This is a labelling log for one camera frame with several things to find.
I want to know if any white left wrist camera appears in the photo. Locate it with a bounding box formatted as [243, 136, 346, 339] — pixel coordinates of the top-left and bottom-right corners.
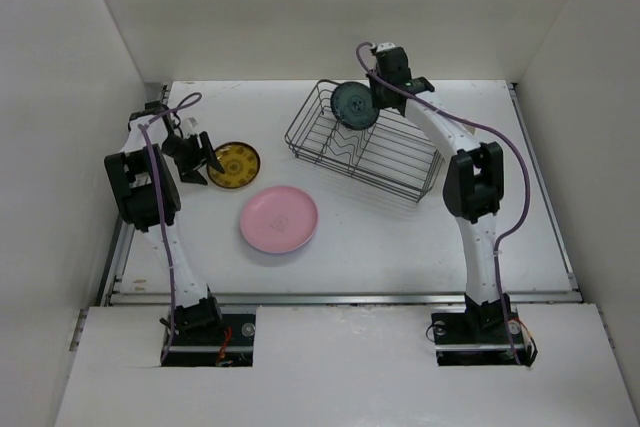
[180, 117, 200, 138]

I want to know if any teal patterned small plate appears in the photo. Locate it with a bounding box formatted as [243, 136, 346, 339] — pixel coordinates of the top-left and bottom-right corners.
[330, 81, 379, 131]

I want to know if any white front cover board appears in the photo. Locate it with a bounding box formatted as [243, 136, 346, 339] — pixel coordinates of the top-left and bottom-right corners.
[57, 304, 637, 426]

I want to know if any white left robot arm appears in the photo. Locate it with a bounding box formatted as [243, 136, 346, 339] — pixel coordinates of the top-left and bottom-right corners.
[104, 93, 224, 344]

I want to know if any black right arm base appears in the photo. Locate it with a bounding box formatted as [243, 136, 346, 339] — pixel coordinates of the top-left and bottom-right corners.
[429, 311, 538, 367]

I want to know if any yellow patterned small plate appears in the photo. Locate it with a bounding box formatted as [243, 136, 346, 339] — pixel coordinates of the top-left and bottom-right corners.
[207, 142, 261, 190]

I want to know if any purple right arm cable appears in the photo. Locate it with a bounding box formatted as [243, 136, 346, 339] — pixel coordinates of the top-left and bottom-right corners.
[354, 41, 531, 366]

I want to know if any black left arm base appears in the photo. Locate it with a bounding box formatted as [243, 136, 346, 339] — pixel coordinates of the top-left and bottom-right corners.
[160, 297, 256, 368]

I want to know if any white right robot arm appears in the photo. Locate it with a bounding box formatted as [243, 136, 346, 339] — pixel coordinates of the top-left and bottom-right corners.
[330, 44, 510, 344]

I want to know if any aluminium table edge rail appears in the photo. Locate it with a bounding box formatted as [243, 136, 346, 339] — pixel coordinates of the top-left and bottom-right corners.
[105, 290, 583, 306]

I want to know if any aluminium side rail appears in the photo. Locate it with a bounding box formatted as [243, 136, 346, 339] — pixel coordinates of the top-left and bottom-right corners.
[67, 84, 170, 352]

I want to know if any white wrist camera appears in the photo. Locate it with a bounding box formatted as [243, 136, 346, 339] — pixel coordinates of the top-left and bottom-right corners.
[180, 117, 200, 138]
[372, 42, 396, 54]

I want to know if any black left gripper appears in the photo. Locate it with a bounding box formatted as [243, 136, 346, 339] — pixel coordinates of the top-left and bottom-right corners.
[160, 132, 222, 184]

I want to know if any grey wire dish rack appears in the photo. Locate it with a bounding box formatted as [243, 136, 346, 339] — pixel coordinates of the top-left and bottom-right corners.
[284, 79, 443, 202]

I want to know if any pink plate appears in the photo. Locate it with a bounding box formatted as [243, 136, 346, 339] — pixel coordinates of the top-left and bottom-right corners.
[239, 186, 319, 254]

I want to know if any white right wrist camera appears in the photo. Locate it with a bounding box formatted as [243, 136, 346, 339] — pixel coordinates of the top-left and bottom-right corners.
[372, 42, 396, 54]

